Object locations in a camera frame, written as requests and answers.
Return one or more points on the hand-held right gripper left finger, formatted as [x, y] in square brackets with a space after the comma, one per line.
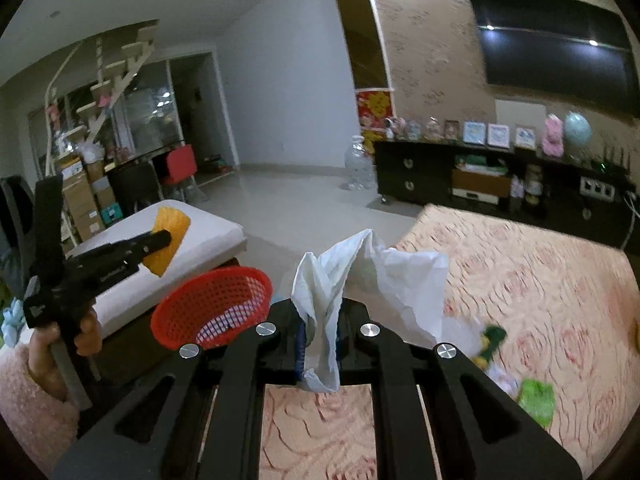
[300, 355]

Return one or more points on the white picture frame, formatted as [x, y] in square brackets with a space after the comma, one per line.
[498, 135]

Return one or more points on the gold picture frame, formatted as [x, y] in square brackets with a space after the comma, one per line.
[525, 137]

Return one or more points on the red plastic mesh basket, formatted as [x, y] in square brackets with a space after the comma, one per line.
[180, 320]

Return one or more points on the red festive wall poster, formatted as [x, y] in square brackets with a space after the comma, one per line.
[372, 110]

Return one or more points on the white power strip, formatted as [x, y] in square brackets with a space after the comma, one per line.
[597, 186]

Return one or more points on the clothes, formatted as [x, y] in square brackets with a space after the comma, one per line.
[175, 220]

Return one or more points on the blue checkered wrapper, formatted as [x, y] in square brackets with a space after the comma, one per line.
[220, 327]

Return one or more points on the light blue cloth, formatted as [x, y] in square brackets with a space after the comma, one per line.
[10, 322]

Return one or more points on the black router with antennas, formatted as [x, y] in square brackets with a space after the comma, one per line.
[612, 165]

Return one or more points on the stack of cardboard boxes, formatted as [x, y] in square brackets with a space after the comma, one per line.
[85, 200]

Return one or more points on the snow globe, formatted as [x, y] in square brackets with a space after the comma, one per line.
[412, 130]
[432, 129]

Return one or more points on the clear large water bottle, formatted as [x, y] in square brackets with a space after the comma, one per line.
[360, 165]

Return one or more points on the dark cloth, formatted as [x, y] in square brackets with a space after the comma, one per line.
[12, 225]

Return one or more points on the glass partition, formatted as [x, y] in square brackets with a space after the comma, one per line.
[145, 110]

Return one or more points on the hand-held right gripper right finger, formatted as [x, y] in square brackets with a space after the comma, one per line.
[350, 360]

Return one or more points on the white plastic bag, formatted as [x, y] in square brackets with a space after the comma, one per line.
[90, 151]

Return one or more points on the red chair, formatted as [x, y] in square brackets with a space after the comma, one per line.
[180, 165]

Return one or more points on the person's left forearm pink sleeve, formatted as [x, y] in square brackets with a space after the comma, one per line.
[30, 420]

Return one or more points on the blue picture frame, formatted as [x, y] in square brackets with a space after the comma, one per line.
[474, 132]

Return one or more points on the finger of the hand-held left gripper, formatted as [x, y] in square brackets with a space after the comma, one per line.
[150, 242]

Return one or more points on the white staircase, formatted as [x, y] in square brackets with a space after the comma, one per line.
[125, 75]

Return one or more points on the colourful floor toys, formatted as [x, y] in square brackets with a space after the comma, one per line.
[215, 165]

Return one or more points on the dark picture frame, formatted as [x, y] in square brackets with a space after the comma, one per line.
[451, 130]

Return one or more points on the pink plush toy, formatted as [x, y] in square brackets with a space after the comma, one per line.
[552, 135]

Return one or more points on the person's left hand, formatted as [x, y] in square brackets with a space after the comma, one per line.
[45, 360]

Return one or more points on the white and purple wrapper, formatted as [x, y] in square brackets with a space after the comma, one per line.
[502, 380]

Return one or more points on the rose-patterned blanket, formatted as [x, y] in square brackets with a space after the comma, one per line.
[525, 280]

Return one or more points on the black television cabinet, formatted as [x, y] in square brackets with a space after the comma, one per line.
[400, 180]

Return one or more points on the black chair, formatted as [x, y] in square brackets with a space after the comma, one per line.
[135, 185]

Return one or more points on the black wall television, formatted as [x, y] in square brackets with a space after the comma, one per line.
[550, 45]

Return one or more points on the pale blue globe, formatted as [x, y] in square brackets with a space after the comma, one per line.
[577, 130]

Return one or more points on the white tissue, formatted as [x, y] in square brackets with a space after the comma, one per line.
[400, 280]

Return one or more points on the brown box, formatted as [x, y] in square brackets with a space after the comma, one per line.
[480, 187]

